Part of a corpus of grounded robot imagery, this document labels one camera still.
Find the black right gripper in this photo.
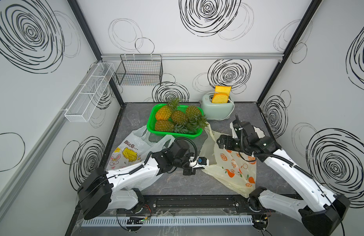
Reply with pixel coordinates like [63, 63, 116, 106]
[215, 133, 247, 153]

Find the yellowish fruit print plastic bag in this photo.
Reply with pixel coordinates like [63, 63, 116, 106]
[199, 125, 257, 198]

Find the green pineapple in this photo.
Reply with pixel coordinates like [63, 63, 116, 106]
[171, 110, 196, 134]
[185, 105, 207, 130]
[154, 120, 190, 134]

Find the yellow ripe pineapple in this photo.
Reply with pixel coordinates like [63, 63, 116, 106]
[155, 98, 180, 121]

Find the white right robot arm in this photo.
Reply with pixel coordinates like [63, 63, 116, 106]
[216, 119, 350, 236]

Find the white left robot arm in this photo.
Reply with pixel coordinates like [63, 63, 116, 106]
[77, 137, 209, 220]

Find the green pineapple front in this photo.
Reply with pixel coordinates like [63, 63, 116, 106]
[154, 120, 190, 134]

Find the white bunny print plastic bag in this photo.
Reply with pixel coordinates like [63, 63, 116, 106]
[106, 125, 176, 191]

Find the white scalloped plate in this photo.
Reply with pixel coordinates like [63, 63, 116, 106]
[230, 123, 265, 138]

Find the mint green toaster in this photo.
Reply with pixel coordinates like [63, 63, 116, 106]
[201, 91, 235, 121]

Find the front toast slice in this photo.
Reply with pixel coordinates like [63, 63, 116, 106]
[211, 93, 229, 104]

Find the toast slice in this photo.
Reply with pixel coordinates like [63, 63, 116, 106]
[211, 93, 229, 104]
[215, 86, 232, 96]

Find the back toast slice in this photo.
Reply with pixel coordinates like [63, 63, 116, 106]
[215, 86, 232, 96]

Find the green plastic basket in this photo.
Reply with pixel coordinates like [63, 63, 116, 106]
[147, 103, 203, 139]

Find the clear plastic cup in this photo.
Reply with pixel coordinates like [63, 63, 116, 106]
[127, 110, 140, 126]

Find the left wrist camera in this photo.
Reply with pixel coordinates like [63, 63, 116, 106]
[189, 157, 209, 169]

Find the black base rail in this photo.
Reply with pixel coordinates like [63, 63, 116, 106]
[140, 195, 252, 214]

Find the grey slotted cable duct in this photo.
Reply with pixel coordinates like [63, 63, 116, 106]
[81, 215, 254, 227]

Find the black wire wall basket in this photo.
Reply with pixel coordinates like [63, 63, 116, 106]
[115, 54, 163, 86]

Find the white mesh wall shelf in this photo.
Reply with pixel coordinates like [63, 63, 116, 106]
[65, 62, 115, 123]

